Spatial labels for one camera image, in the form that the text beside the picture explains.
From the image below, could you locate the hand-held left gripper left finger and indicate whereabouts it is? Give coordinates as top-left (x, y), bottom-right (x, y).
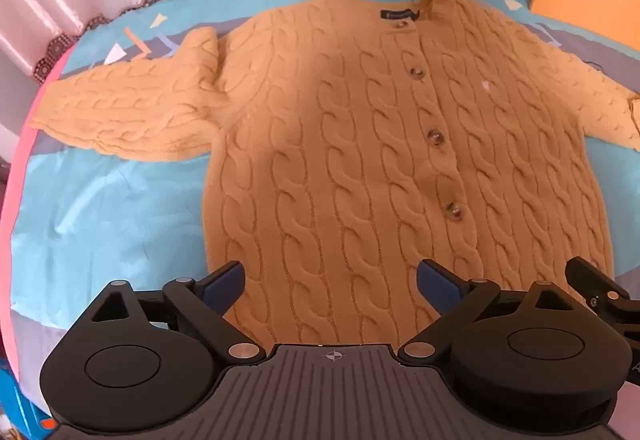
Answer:
top-left (90, 261), bottom-right (268, 367)

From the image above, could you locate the blue plastic object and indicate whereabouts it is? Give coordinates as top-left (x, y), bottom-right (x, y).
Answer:
top-left (0, 360), bottom-right (48, 440)

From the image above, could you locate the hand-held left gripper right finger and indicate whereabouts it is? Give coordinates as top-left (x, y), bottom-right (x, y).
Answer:
top-left (416, 258), bottom-right (576, 368)

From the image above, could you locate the blue patterned bed sheet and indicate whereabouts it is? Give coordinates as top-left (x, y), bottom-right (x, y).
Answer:
top-left (0, 0), bottom-right (640, 421)

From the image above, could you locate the mustard cable-knit cardigan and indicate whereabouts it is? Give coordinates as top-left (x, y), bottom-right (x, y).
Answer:
top-left (30, 0), bottom-right (640, 346)

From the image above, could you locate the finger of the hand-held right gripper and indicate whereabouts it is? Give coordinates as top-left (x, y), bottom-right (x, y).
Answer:
top-left (565, 256), bottom-right (640, 337)

